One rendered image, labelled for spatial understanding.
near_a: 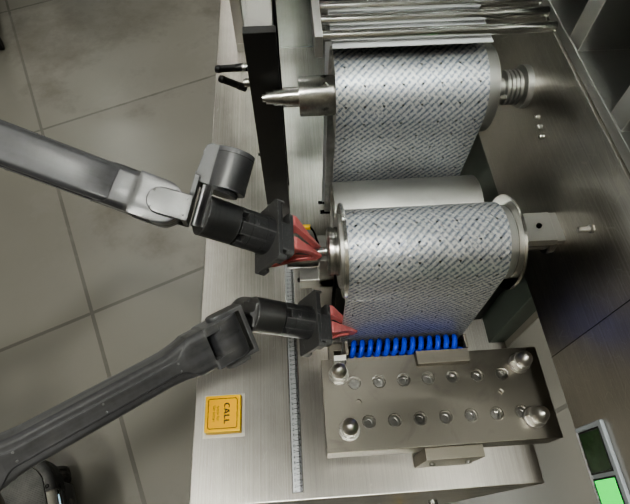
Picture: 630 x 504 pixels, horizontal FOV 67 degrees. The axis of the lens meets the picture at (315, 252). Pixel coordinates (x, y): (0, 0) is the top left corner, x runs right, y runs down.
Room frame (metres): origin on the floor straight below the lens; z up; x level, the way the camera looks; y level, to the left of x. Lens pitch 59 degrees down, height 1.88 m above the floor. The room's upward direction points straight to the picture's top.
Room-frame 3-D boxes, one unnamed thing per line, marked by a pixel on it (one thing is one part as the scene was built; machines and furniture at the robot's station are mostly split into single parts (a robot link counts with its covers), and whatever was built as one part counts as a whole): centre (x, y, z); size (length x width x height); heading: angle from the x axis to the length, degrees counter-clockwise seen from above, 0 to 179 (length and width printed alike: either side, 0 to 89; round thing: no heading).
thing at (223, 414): (0.20, 0.18, 0.91); 0.07 x 0.07 x 0.02; 4
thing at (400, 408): (0.20, -0.22, 1.00); 0.40 x 0.16 x 0.06; 94
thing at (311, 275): (0.41, 0.00, 1.05); 0.06 x 0.05 x 0.31; 94
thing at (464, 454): (0.11, -0.24, 0.97); 0.10 x 0.03 x 0.11; 94
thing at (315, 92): (0.62, 0.00, 1.34); 0.06 x 0.06 x 0.06; 4
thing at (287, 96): (0.62, 0.06, 1.34); 0.06 x 0.03 x 0.03; 94
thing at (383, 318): (0.32, -0.17, 1.11); 0.23 x 0.01 x 0.18; 94
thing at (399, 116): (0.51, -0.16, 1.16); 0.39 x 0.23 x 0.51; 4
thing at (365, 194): (0.50, -0.16, 1.18); 0.26 x 0.12 x 0.12; 94
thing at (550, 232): (0.39, -0.34, 1.28); 0.06 x 0.05 x 0.02; 94
